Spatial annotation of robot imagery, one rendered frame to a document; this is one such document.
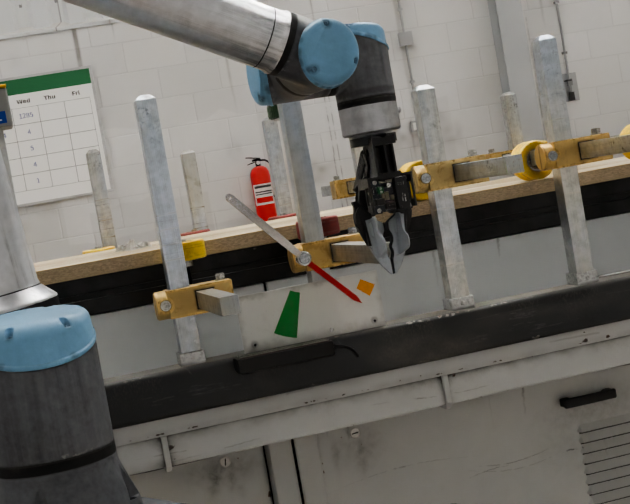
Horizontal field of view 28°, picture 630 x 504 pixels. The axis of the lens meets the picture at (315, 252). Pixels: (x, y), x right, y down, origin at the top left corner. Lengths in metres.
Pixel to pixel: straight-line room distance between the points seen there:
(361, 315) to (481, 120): 7.70
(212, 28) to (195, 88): 7.82
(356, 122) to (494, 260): 0.76
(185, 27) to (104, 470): 0.57
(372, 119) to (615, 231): 0.92
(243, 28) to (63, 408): 0.54
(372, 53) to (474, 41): 8.06
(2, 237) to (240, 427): 0.70
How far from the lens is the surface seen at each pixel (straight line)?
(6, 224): 1.72
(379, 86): 1.88
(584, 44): 10.24
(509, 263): 2.56
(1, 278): 1.71
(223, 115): 9.48
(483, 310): 2.29
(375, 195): 1.87
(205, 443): 2.23
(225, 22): 1.67
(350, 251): 2.09
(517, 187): 2.56
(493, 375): 2.36
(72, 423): 1.53
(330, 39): 1.70
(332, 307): 2.22
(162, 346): 2.39
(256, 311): 2.19
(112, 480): 1.56
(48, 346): 1.52
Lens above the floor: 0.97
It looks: 3 degrees down
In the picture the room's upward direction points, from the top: 10 degrees counter-clockwise
